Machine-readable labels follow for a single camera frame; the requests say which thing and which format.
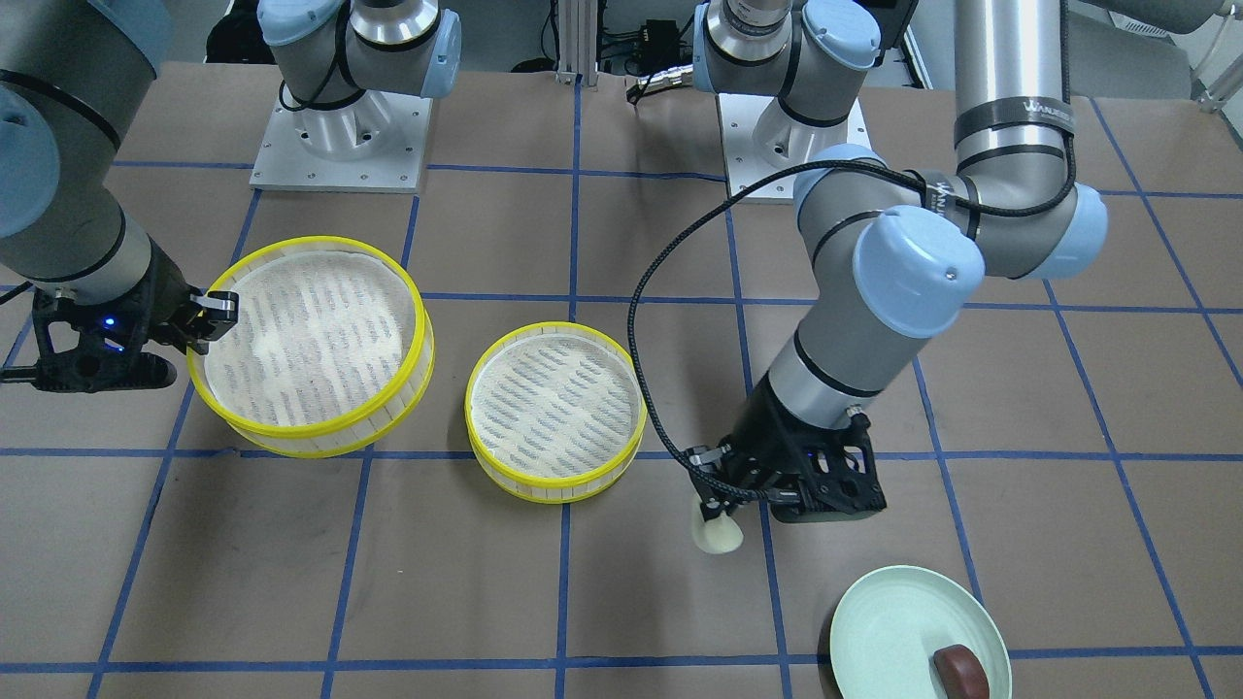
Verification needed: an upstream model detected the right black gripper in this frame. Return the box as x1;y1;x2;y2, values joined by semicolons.
2;255;240;393

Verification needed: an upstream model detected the light green plate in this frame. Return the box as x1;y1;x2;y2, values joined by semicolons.
827;565;1014;698

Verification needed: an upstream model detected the white steamed bun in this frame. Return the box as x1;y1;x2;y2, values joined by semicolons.
689;501;745;553

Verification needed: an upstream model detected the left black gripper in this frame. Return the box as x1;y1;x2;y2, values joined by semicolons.
687;378;888;531

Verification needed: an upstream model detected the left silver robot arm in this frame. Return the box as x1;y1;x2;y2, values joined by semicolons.
684;1;1108;552

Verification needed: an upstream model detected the brown steamed bun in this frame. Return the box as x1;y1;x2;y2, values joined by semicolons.
932;646;991;699

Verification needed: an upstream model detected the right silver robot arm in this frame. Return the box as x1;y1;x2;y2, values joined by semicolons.
1;1;462;393

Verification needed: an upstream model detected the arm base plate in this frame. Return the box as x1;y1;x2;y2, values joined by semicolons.
250;91;435;195
718;95;871;194

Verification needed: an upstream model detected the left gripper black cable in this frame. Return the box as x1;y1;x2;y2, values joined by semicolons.
626;0;1079;506

